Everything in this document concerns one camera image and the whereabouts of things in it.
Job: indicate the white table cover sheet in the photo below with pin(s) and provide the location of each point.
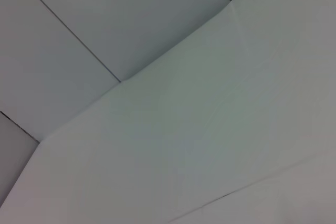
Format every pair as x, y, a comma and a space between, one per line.
210, 129

